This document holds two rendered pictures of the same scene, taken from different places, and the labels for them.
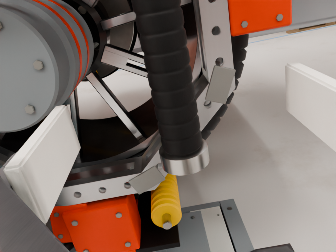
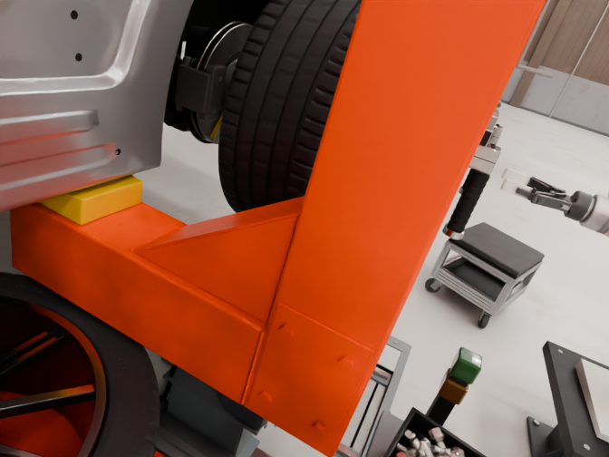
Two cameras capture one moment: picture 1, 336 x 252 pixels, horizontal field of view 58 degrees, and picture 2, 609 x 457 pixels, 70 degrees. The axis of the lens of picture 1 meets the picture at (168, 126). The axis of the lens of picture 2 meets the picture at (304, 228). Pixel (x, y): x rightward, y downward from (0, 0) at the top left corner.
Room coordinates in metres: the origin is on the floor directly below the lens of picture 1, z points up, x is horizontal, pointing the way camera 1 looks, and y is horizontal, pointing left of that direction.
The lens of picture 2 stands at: (0.31, 1.26, 1.10)
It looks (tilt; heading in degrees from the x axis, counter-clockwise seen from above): 26 degrees down; 286
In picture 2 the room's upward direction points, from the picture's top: 17 degrees clockwise
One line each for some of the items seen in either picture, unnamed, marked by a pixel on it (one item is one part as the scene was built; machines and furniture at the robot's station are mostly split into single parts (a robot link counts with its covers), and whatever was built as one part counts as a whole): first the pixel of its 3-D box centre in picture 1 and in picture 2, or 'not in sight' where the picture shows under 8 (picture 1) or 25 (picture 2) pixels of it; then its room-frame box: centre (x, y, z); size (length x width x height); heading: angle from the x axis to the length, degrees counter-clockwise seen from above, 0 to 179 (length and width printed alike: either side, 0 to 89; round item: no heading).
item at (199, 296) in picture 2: not in sight; (159, 231); (0.71, 0.71, 0.69); 0.52 x 0.17 x 0.35; 179
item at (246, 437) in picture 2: not in sight; (212, 363); (0.64, 0.51, 0.26); 0.42 x 0.18 x 0.35; 179
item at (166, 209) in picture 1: (163, 180); not in sight; (0.58, 0.03, 0.51); 0.29 x 0.06 x 0.06; 179
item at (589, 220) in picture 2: not in sight; (596, 212); (-0.07, 0.00, 0.83); 0.09 x 0.06 x 0.09; 89
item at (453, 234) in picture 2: not in sight; (467, 202); (0.25, 0.33, 0.83); 0.04 x 0.04 x 0.16
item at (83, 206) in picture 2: not in sight; (84, 187); (0.88, 0.71, 0.70); 0.14 x 0.14 x 0.05; 89
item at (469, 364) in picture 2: not in sight; (466, 365); (0.15, 0.60, 0.64); 0.04 x 0.04 x 0.04; 89
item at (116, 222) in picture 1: (111, 217); not in sight; (0.52, 0.15, 0.48); 0.16 x 0.12 x 0.17; 179
